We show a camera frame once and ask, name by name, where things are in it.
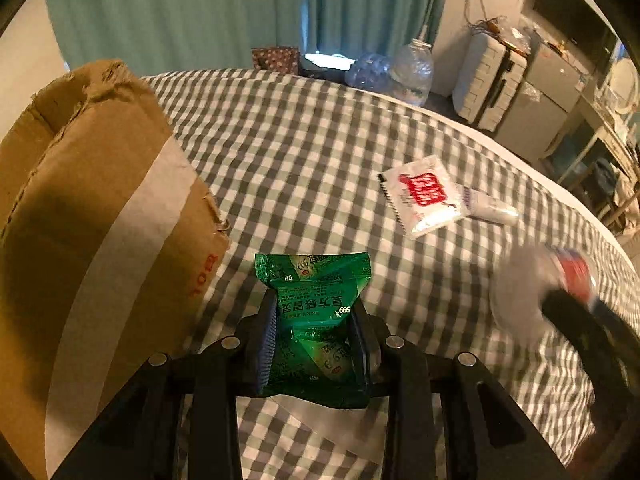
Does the white oval mirror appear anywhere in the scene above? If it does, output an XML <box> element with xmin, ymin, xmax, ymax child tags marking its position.
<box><xmin>607</xmin><ymin>57</ymin><xmax>640</xmax><ymax>122</ymax></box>

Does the green medicine packet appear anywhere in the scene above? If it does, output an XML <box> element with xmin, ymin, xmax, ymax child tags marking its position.
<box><xmin>254</xmin><ymin>252</ymin><xmax>373</xmax><ymax>408</ymax></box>

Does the silver mini fridge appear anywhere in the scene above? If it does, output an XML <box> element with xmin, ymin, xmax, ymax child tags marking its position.
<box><xmin>492</xmin><ymin>40</ymin><xmax>591</xmax><ymax>163</ymax></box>

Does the wooden chair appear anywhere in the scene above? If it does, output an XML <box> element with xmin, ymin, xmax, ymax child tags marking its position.
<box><xmin>595</xmin><ymin>160</ymin><xmax>640</xmax><ymax>235</ymax></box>

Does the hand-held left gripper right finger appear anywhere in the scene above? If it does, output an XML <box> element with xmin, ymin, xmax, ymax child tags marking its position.
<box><xmin>350</xmin><ymin>300</ymin><xmax>571</xmax><ymax>480</ymax></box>

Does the blue plastic bag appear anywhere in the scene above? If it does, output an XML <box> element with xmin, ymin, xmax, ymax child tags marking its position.
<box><xmin>345</xmin><ymin>52</ymin><xmax>393</xmax><ymax>92</ymax></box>

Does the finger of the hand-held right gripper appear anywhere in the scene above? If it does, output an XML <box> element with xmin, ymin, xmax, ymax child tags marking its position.
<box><xmin>541</xmin><ymin>289</ymin><xmax>613</xmax><ymax>356</ymax></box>

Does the grey checked bedsheet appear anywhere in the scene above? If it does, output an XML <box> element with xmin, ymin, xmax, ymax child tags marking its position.
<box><xmin>140</xmin><ymin>67</ymin><xmax>637</xmax><ymax>480</ymax></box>

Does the patterned gift bag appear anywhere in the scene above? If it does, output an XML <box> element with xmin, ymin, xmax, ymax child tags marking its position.
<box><xmin>251</xmin><ymin>46</ymin><xmax>301</xmax><ymax>72</ymax></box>

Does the white suitcase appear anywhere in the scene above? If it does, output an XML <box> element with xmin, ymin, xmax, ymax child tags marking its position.
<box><xmin>452</xmin><ymin>34</ymin><xmax>529</xmax><ymax>131</ymax></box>

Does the crumpled clear plastic wrap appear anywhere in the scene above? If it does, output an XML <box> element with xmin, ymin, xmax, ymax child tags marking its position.
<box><xmin>495</xmin><ymin>15</ymin><xmax>537</xmax><ymax>54</ymax></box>

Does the black television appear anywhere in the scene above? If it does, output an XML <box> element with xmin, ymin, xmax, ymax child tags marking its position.
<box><xmin>532</xmin><ymin>0</ymin><xmax>621</xmax><ymax>66</ymax></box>

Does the clothes pile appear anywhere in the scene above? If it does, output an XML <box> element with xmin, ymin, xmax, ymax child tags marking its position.
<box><xmin>590</xmin><ymin>157</ymin><xmax>640</xmax><ymax>211</ymax></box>

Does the teal curtain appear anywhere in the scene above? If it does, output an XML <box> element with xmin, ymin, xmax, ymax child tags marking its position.
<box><xmin>45</xmin><ymin>0</ymin><xmax>311</xmax><ymax>78</ymax></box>
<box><xmin>305</xmin><ymin>0</ymin><xmax>451</xmax><ymax>61</ymax></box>

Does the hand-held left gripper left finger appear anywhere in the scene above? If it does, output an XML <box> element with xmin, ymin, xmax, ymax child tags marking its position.
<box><xmin>52</xmin><ymin>290</ymin><xmax>278</xmax><ymax>480</ymax></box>

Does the brown cardboard box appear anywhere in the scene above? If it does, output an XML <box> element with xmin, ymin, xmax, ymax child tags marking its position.
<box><xmin>0</xmin><ymin>59</ymin><xmax>231</xmax><ymax>480</ymax></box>

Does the white tube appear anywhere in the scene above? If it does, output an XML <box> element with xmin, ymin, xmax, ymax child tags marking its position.
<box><xmin>457</xmin><ymin>185</ymin><xmax>521</xmax><ymax>226</ymax></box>

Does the cream vanity desk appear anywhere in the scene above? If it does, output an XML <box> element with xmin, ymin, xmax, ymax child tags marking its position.
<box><xmin>540</xmin><ymin>95</ymin><xmax>640</xmax><ymax>221</ymax></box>

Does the red and white sachet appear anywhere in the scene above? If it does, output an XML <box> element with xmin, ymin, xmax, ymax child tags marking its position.
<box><xmin>377</xmin><ymin>155</ymin><xmax>468</xmax><ymax>240</ymax></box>

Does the large clear water jug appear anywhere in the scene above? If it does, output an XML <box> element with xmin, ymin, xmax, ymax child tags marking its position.
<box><xmin>390</xmin><ymin>39</ymin><xmax>434</xmax><ymax>107</ymax></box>

